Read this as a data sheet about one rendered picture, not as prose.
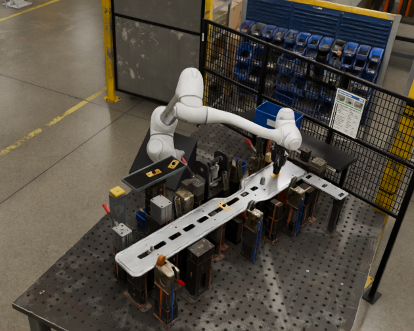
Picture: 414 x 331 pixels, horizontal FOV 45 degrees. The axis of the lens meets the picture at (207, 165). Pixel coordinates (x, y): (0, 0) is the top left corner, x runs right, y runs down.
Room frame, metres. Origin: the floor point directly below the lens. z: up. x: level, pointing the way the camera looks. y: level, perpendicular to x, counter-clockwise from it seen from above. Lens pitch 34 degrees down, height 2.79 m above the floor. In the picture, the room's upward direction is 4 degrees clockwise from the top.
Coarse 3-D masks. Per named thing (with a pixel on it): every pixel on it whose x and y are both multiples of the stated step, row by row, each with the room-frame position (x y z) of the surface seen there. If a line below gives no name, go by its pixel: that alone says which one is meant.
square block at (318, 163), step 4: (312, 160) 2.67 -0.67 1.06; (316, 160) 2.67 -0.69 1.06; (320, 160) 2.68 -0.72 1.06; (324, 160) 2.68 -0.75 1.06; (312, 164) 2.66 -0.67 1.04; (316, 164) 2.64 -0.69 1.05; (320, 164) 2.64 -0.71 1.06; (324, 164) 2.64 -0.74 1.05; (312, 168) 2.65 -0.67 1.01; (316, 168) 2.63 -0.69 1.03; (320, 168) 2.62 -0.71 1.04; (324, 168) 2.65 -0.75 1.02; (312, 172) 2.65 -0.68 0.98; (316, 172) 2.63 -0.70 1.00; (320, 172) 2.62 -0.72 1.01; (324, 172) 2.67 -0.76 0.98; (308, 176) 2.67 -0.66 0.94; (320, 176) 2.64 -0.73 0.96; (308, 184) 2.66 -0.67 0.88; (316, 200) 2.66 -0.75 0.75; (316, 204) 2.66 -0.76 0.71
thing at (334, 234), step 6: (342, 198) 2.39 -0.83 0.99; (336, 204) 2.39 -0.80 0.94; (342, 204) 2.40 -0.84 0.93; (336, 210) 2.39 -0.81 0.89; (330, 216) 2.41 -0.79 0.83; (336, 216) 2.38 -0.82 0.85; (330, 222) 2.40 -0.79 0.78; (336, 222) 2.41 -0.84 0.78; (324, 228) 2.44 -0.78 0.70; (330, 228) 2.40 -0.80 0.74; (330, 234) 2.38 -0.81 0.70; (336, 234) 2.38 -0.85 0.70
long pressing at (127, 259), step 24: (264, 168) 2.62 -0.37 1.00; (288, 168) 2.65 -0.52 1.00; (240, 192) 2.35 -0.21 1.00; (264, 192) 2.37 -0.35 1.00; (192, 216) 2.11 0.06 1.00; (216, 216) 2.12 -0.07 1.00; (144, 240) 1.89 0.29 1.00; (168, 240) 1.90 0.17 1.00; (192, 240) 1.92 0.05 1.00; (120, 264) 1.71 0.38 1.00; (144, 264) 1.72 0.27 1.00
